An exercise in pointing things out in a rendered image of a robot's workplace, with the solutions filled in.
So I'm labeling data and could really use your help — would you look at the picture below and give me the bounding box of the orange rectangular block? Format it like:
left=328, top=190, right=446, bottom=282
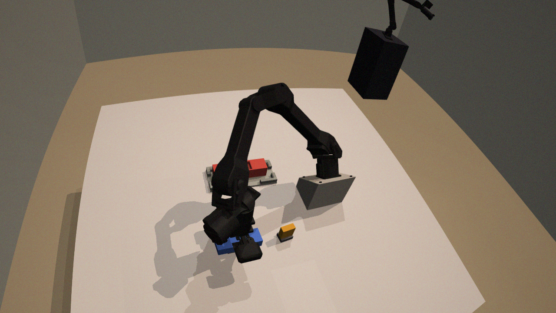
left=278, top=223, right=295, bottom=239

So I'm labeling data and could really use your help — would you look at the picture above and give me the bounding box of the red long block with rectangular sockets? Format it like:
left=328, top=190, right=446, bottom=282
left=212, top=158, right=268, bottom=178

